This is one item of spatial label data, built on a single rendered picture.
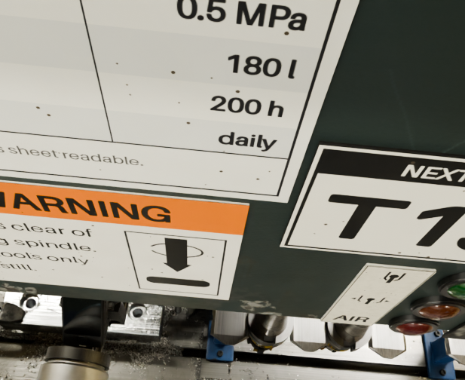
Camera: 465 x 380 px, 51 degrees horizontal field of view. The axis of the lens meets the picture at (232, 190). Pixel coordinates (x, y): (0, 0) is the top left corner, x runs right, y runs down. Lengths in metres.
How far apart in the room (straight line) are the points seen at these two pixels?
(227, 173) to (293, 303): 0.13
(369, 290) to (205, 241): 0.09
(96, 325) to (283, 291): 0.35
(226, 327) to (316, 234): 0.52
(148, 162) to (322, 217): 0.06
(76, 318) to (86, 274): 0.32
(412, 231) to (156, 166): 0.09
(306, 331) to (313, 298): 0.45
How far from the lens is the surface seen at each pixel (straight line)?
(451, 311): 0.27
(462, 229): 0.19
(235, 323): 0.70
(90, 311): 0.56
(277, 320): 0.65
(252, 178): 0.16
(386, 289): 0.25
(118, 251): 0.22
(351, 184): 0.16
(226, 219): 0.18
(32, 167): 0.17
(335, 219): 0.18
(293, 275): 0.23
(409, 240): 0.20
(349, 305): 0.27
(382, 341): 0.74
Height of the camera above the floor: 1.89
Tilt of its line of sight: 59 degrees down
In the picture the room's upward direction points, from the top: 8 degrees clockwise
